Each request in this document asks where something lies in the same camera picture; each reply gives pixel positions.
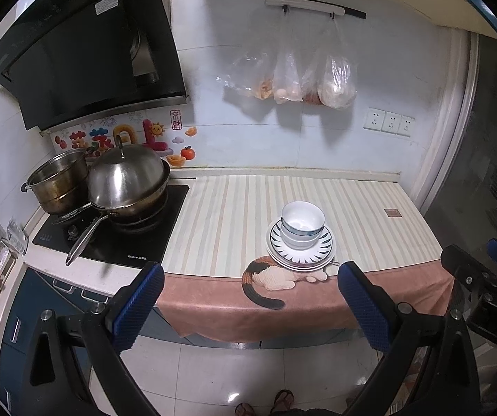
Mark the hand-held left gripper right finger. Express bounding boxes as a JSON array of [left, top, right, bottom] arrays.
[[337, 261, 481, 416]]

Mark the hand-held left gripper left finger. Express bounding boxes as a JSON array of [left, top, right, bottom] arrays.
[[14, 262, 165, 416]]

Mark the blue leaf pattern plate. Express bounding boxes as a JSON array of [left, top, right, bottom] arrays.
[[270, 219, 335, 266]]

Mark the white bowl with dark rim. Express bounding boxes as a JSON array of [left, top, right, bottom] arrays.
[[284, 236, 322, 251]]

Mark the plain white bowl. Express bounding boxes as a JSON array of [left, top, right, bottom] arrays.
[[282, 227, 324, 245]]

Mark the white bowl with blue print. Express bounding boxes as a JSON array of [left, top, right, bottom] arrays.
[[281, 201, 326, 238]]

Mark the black gas stove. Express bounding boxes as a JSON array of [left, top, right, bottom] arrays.
[[32, 184, 190, 266]]

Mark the blue kitchen cabinet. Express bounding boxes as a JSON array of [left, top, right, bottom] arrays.
[[0, 268, 114, 416]]

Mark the dark glass door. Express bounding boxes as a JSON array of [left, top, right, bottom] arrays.
[[426, 35, 497, 250]]

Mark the person's right foot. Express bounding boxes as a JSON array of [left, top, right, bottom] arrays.
[[270, 390, 295, 415]]

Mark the striped cat print tablecloth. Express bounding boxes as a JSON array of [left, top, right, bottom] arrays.
[[157, 173, 455, 344]]

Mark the steel wok with lid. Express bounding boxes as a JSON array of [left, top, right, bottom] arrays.
[[65, 136, 172, 266]]

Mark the clear plastic container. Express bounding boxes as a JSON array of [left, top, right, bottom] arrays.
[[0, 220, 29, 255]]

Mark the steel stock pot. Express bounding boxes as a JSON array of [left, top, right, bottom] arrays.
[[20, 148, 91, 216]]

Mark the clear plastic bag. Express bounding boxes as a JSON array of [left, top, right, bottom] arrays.
[[273, 17, 306, 105], [318, 21, 358, 110], [216, 21, 276, 100]]

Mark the black range hood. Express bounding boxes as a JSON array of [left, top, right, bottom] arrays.
[[0, 0, 188, 131]]

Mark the white wall socket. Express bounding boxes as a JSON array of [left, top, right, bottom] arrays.
[[398, 115, 417, 137], [364, 107, 385, 131], [382, 111, 402, 134]]

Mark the colourful wall sticker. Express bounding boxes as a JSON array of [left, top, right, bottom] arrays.
[[53, 110, 197, 167]]

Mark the wall hook rail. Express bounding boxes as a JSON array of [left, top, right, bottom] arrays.
[[266, 0, 367, 20]]

